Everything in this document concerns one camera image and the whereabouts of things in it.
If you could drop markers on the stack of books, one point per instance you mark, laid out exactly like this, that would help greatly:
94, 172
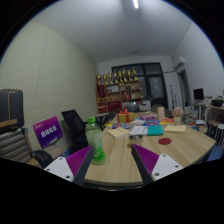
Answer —
190, 118

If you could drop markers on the teal book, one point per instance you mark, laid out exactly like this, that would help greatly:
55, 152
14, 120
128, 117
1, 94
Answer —
155, 130

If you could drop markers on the green tea drink bottle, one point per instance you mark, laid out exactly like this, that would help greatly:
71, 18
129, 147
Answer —
95, 136

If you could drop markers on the black office chair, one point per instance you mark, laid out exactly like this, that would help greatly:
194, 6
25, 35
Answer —
74, 125

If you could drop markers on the potted pink flowers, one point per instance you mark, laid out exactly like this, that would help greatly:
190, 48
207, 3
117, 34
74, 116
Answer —
178, 111

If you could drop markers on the flat round red coaster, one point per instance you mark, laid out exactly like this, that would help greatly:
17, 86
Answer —
164, 141

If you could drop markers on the white round stool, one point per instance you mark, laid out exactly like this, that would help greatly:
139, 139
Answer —
220, 128

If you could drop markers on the wooden shelf unit with trophies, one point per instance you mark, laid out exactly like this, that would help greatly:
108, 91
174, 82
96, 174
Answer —
118, 95

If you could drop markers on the blue colourful brochure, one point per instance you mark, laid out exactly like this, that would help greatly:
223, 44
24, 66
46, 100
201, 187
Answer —
120, 125

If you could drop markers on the white wall air conditioner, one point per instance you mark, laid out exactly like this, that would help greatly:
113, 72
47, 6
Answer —
179, 62

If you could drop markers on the small metal cup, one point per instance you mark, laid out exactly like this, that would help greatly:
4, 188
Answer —
136, 138

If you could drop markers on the beige book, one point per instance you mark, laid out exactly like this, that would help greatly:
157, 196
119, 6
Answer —
118, 132

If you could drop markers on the ceiling tube light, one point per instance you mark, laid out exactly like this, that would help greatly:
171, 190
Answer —
135, 4

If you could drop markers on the orange booklet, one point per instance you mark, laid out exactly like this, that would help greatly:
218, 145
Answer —
167, 121

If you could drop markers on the yellow gift box red ribbon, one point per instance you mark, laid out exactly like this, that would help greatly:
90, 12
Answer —
123, 118

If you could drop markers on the black computer monitor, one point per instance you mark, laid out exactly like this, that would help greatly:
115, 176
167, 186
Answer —
198, 94

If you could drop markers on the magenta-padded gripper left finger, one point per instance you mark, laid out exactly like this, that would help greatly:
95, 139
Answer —
78, 160

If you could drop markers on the white printed paper sheet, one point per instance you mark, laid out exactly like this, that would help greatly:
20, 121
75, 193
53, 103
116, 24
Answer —
138, 130

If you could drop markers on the small orange card stand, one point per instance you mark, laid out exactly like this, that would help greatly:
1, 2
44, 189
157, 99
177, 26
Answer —
160, 113

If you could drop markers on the grey striped chair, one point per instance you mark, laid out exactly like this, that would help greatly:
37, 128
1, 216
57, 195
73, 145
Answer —
13, 145

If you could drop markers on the wooden side desk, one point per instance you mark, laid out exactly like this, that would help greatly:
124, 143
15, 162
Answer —
213, 107

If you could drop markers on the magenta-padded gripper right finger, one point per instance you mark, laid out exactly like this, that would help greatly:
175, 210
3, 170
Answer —
146, 160

